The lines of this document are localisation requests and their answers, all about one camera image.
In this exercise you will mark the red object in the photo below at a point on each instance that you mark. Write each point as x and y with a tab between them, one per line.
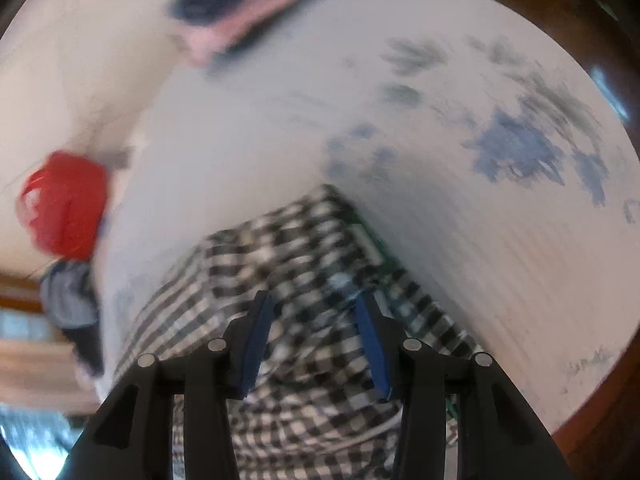
62	205

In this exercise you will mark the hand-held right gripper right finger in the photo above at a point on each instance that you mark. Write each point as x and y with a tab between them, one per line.
372	345

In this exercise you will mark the white printed bed sheet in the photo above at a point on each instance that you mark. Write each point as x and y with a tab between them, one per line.
425	170

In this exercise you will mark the grey and dark cloth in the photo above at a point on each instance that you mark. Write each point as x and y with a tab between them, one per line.
75	310

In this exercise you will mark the pink and navy folded cloth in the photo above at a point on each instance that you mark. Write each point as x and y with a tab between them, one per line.
250	5

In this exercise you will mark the black and white checkered garment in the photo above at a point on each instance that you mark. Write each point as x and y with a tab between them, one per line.
300	270

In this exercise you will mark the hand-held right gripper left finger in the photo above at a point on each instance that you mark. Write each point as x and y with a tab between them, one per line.
257	340

